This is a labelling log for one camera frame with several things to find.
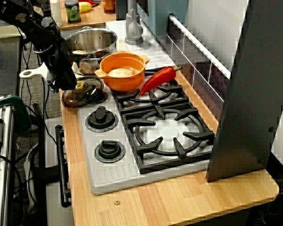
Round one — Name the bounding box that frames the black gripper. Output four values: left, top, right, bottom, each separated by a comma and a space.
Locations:
37, 40, 78, 93

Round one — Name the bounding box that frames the glass lid with yellow knob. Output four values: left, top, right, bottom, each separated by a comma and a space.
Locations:
61, 76, 108, 109

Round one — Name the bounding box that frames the light wooden cutting board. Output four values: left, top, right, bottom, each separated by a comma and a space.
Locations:
19, 61, 96, 82

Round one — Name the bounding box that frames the black stove knob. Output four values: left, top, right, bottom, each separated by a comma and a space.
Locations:
94, 139, 126, 164
85, 105, 119, 133
91, 87, 108, 105

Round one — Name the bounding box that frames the stainless steel pot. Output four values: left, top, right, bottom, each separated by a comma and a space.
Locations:
63, 26, 118, 76

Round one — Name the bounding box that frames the green clamp tool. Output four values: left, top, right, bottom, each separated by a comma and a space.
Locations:
0, 94, 32, 133

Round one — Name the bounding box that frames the black table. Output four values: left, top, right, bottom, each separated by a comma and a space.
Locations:
0, 35, 22, 102

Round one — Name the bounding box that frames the orange and white toy food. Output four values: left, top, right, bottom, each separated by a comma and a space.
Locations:
108, 67, 136, 78

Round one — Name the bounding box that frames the orange plastic pot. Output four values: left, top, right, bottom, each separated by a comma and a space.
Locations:
95, 52, 150, 92

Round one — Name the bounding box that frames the black burner grate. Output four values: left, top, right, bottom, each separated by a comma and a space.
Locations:
110, 67, 190, 114
121, 102, 216, 175

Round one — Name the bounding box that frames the wooden side table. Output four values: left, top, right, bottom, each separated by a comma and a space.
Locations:
33, 0, 117, 32

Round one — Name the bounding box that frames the white plastic bottle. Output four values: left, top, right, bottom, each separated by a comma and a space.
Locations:
50, 0, 63, 27

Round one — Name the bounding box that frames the green labelled can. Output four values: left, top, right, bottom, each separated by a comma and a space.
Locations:
64, 0, 82, 24

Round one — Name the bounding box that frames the yellow mustard bottle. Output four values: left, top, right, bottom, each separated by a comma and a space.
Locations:
79, 1, 93, 13

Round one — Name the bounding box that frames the red bowl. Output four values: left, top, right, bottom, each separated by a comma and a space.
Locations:
78, 0, 101, 6

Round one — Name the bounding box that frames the grey toy faucet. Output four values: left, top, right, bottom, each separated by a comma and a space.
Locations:
125, 0, 144, 46

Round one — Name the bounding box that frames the brown jar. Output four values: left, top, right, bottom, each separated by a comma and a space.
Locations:
103, 0, 117, 15

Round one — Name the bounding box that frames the dark box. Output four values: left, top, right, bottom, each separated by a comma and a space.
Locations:
115, 0, 127, 21

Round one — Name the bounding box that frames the white sink drainboard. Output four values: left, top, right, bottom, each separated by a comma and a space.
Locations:
106, 20, 175, 71

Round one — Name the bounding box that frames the red toy pepper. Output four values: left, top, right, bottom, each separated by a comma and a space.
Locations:
140, 66, 183, 96

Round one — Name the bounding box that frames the grey toy stove plate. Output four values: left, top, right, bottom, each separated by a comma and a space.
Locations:
77, 68, 216, 196

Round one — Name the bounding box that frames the teal blue cabinet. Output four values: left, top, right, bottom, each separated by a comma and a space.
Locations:
136, 0, 190, 39

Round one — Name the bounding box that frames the white toy oven cabinet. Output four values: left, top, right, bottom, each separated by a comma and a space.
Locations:
44, 117, 75, 226

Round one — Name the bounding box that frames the dark tile backsplash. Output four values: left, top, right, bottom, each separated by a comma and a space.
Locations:
166, 14, 232, 123

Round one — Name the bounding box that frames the black cable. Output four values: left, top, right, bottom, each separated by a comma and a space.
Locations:
41, 79, 50, 120

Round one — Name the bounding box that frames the black oven door handle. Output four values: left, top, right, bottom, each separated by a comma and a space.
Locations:
55, 124, 72, 208

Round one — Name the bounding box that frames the silver metal rail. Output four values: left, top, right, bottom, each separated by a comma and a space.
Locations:
0, 103, 15, 226

